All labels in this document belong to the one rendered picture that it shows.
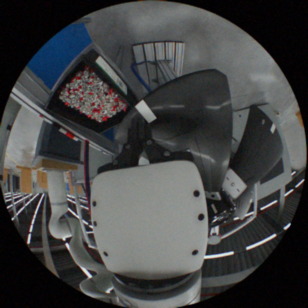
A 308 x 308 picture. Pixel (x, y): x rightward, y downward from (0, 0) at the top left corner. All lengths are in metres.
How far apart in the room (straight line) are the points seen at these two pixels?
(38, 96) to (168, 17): 1.02
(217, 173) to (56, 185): 0.67
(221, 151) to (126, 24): 1.05
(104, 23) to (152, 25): 0.38
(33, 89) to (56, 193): 0.49
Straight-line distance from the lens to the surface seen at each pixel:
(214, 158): 0.16
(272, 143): 0.40
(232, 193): 0.36
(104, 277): 0.56
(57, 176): 0.63
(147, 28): 1.06
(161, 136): 0.15
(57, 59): 0.52
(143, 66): 1.07
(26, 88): 0.35
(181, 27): 1.13
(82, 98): 0.28
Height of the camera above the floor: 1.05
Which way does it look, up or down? 14 degrees down
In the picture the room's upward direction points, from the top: 171 degrees clockwise
